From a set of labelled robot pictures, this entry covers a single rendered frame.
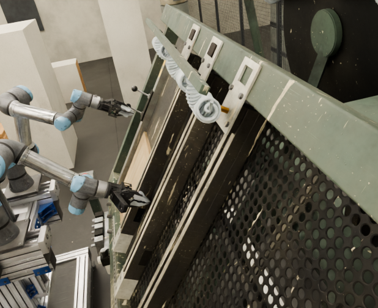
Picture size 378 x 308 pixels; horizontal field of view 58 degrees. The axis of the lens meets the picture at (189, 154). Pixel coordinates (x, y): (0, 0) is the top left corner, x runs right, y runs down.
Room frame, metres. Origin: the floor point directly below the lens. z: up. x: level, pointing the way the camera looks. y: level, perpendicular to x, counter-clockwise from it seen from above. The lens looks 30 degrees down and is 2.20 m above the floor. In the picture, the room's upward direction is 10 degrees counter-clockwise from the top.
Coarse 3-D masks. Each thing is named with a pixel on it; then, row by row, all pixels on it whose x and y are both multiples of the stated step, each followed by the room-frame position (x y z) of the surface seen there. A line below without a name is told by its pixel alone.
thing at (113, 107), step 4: (100, 100) 1.85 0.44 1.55; (100, 104) 1.83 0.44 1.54; (104, 104) 1.85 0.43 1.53; (108, 104) 1.86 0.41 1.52; (112, 104) 1.83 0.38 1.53; (116, 104) 1.86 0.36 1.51; (100, 108) 1.83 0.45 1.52; (104, 108) 1.85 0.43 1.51; (108, 108) 1.84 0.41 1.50; (112, 108) 1.84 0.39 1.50; (116, 108) 1.84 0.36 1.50; (108, 112) 1.85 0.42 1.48; (112, 112) 1.84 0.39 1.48; (116, 112) 1.84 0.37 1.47; (112, 116) 1.83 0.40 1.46; (116, 116) 1.85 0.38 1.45
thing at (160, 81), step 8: (168, 72) 1.96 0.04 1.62; (160, 80) 1.95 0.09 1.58; (160, 88) 1.95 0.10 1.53; (152, 96) 1.95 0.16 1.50; (152, 104) 1.94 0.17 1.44; (152, 112) 1.94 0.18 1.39; (144, 120) 1.93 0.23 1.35; (144, 128) 1.93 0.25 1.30; (136, 136) 1.93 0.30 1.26; (136, 144) 1.92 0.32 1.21; (128, 152) 1.96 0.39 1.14; (128, 160) 1.91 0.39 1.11; (128, 168) 1.91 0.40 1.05; (120, 176) 1.91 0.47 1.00
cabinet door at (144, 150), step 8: (144, 136) 1.83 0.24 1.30; (144, 144) 1.76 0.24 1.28; (136, 152) 1.86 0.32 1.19; (144, 152) 1.70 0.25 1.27; (136, 160) 1.80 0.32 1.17; (144, 160) 1.64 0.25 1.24; (136, 168) 1.73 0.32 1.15; (128, 176) 1.81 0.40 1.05; (136, 176) 1.66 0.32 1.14; (136, 184) 1.60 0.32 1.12; (120, 216) 1.62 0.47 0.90
